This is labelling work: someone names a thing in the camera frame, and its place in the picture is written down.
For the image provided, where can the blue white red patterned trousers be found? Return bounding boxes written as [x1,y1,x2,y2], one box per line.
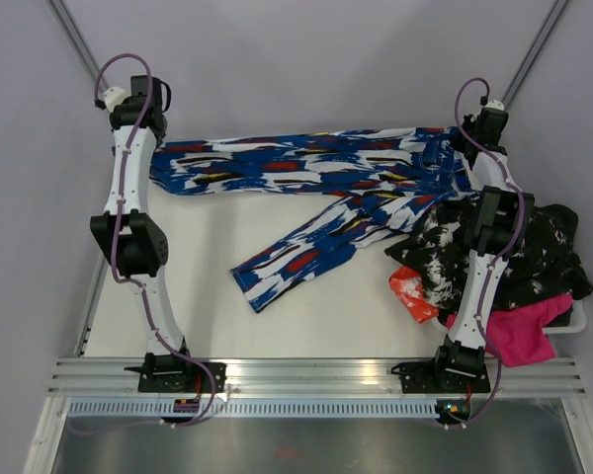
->
[149,127,473,313]

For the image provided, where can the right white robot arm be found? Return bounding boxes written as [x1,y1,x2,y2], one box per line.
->
[430,100,534,391]

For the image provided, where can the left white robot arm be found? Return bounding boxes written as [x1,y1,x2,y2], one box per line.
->
[90,75,187,356]

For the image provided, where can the black white patterned trousers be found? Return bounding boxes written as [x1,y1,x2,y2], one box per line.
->
[384,201,593,313]

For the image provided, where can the orange white garment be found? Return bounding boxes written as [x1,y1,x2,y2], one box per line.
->
[388,266,439,324]

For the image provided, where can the pink garment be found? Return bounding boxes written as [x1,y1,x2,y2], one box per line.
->
[463,293,573,367]

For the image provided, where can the white tray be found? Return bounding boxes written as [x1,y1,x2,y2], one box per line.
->
[544,301,587,335]

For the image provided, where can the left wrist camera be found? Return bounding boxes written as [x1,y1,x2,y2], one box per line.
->
[102,87,130,114]

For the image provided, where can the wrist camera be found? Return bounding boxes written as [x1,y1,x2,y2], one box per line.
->
[482,99,505,112]
[102,87,130,114]

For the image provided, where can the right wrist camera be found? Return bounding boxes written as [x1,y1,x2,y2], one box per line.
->
[482,99,505,112]

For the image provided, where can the right aluminium frame post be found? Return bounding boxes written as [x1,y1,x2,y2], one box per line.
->
[502,0,572,109]

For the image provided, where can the aluminium frame post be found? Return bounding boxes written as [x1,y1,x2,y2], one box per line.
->
[502,0,572,109]
[45,0,99,83]

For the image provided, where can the left aluminium frame post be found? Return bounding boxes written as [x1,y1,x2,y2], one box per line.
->
[45,0,99,83]

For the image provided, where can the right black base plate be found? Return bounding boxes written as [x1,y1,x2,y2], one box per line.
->
[390,360,491,394]

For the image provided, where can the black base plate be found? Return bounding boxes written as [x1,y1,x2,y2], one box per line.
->
[390,360,491,394]
[125,356,226,394]

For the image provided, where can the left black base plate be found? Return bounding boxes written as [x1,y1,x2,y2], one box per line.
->
[125,356,226,394]

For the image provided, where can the aluminium mounting rail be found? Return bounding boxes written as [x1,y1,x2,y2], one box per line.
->
[47,357,586,398]

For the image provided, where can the slotted cable duct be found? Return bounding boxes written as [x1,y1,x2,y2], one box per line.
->
[68,397,438,419]

